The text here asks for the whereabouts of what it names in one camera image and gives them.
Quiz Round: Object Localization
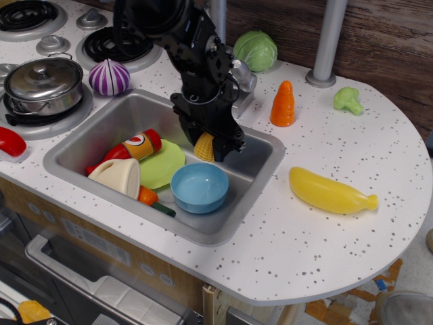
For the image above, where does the green toy cabbage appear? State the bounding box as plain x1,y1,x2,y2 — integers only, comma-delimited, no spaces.
233,30,278,72

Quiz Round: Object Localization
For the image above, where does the black coil burner rear left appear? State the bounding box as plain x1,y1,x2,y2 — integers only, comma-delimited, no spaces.
1,1,67,43

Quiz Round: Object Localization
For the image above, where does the silver sink basin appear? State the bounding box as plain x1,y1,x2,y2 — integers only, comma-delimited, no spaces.
43,89,286,246

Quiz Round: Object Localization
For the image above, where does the small orange carrot toy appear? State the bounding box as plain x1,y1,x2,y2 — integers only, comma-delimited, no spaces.
137,186,176,217

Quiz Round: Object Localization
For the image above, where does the red ketchup bottle toy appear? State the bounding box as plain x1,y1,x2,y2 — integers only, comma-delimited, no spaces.
85,129,162,175

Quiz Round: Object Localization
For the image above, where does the blue plastic bowl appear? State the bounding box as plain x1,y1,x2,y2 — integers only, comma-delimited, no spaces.
170,162,229,214

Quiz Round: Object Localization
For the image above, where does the green toy broccoli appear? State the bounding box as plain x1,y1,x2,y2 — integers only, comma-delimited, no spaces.
333,87,363,116

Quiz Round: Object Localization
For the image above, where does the steel pot with lid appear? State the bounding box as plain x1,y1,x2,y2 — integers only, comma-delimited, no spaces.
3,56,83,116

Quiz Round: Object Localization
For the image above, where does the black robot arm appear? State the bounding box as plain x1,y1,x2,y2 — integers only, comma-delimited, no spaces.
113,1,245,162

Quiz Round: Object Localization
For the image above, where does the cream plastic jug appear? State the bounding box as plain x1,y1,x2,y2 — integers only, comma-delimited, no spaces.
88,158,141,199

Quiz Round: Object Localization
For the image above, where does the yellow toy on floor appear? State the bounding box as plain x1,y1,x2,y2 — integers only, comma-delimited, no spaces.
18,301,51,324

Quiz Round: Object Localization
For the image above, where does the toy oven door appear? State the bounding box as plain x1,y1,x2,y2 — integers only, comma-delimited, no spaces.
25,235,204,324

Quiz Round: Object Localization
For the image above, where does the yellow toy banana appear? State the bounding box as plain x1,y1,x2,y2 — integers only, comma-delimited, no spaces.
288,167,379,214

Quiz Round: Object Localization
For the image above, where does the black coil burner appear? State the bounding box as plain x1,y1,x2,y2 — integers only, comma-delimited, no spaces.
76,27,162,73
1,1,67,43

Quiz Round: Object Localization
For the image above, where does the grey stove knob rear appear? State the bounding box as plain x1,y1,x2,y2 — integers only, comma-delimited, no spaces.
76,8,108,30

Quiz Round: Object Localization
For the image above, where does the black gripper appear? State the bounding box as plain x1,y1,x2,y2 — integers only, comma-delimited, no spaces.
170,88,246,163

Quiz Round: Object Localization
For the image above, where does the grey stove knob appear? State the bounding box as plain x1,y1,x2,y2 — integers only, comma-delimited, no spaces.
36,35,70,56
76,8,108,30

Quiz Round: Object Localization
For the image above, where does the silver toy faucet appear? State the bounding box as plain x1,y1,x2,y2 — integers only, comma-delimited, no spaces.
209,0,258,119

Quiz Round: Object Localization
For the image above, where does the purple toy onion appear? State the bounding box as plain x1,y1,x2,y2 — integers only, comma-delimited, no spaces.
89,59,131,96

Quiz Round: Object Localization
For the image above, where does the yellow toy corn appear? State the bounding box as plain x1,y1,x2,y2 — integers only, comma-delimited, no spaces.
193,132,215,162

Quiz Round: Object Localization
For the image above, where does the black coil burner rear right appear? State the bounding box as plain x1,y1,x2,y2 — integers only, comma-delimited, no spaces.
76,27,162,73

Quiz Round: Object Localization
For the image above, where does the front stove burner ring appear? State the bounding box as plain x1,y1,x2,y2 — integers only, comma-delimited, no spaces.
0,84,94,141

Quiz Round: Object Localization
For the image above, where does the light green plastic plate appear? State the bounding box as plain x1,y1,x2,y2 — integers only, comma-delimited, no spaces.
139,139,186,190

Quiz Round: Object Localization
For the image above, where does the grey metal pole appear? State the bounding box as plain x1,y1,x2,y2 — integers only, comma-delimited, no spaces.
306,0,348,89

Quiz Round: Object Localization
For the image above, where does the grey stove knob left edge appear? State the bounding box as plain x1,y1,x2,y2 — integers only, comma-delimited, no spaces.
0,64,17,83

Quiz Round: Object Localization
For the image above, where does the red white toy sushi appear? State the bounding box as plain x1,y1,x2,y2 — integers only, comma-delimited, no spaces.
0,127,28,163

